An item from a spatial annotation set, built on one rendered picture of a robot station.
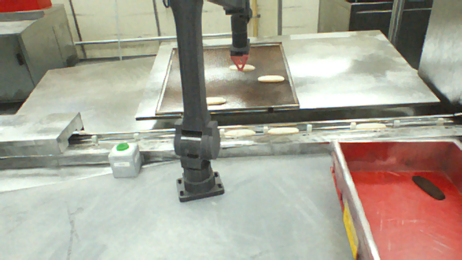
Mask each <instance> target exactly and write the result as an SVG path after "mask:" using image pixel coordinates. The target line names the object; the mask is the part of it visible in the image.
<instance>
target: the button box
mask: <svg viewBox="0 0 462 260"><path fill-rule="evenodd" d="M127 144H131V145H132V147H133V148H132V149H131V150H130V151H129V152H128V153H123V154H116V153H114V152H113V149H114V148H115V147H116V146H117V145H119V144H115V146H114V147H113V149H112V151H111V152H110V154H109V155H108V158H109V161H110V164H111V168H112V171H113V176H114V177H115V178H116V177H137V176H138V173H139V171H140V168H143V167H141V165H142V163H145V161H144V155H143V154H140V149H139V146H138V143H127Z"/></svg>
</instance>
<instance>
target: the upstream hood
mask: <svg viewBox="0 0 462 260"><path fill-rule="evenodd" d="M74 131H77V132H79V131H85V128H84V126H83V122H82V121H81V118H80V112H67V113H40V114H26V115H13V116H0V157H7V156H22V155H50V154H62V153H63V151H64V150H65V149H66V148H67V147H68V145H69V143H68V138H69V137H70V135H71V134H72V133H73V132H74Z"/></svg>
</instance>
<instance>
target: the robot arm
mask: <svg viewBox="0 0 462 260"><path fill-rule="evenodd" d="M205 1H209V2H211V3H214V4H217V5H219V6H223V9H224V10H225V15H232V16H231V17H230V20H231V31H232V44H231V46H230V58H231V60H232V62H233V63H234V64H235V66H236V68H238V70H239V71H243V68H244V67H245V64H246V62H247V60H248V58H249V51H250V39H248V23H249V21H250V19H251V17H252V9H251V8H250V0H205ZM203 6H204V0H170V7H171V9H172V12H173V16H174V20H175V27H176V35H177V49H178V57H179V70H180V78H181V92H182V100H183V118H180V119H178V120H177V121H176V123H175V137H174V151H175V154H176V156H179V157H180V162H181V167H182V168H183V170H184V172H183V173H182V177H181V178H178V179H177V180H176V182H177V191H178V196H179V201H180V202H189V201H193V200H196V199H203V198H207V197H214V196H218V195H223V194H224V193H225V191H224V185H223V182H222V180H221V178H220V176H219V173H218V172H216V171H215V172H213V170H212V167H211V161H209V160H216V159H217V157H218V155H219V149H220V133H219V131H218V128H217V121H212V120H211V116H210V113H209V110H208V103H207V95H206V85H205V78H206V75H204V55H203V43H202V32H201V17H202V12H203ZM240 58H242V59H243V62H241V60H240ZM237 61H238V62H239V63H238V62H237ZM239 65H242V67H240V66H239Z"/></svg>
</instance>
